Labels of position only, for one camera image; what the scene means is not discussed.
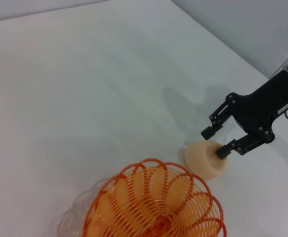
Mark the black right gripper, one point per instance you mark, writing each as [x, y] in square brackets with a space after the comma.
[259, 108]

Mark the beige round bread bun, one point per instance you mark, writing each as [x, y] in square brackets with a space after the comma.
[203, 160]

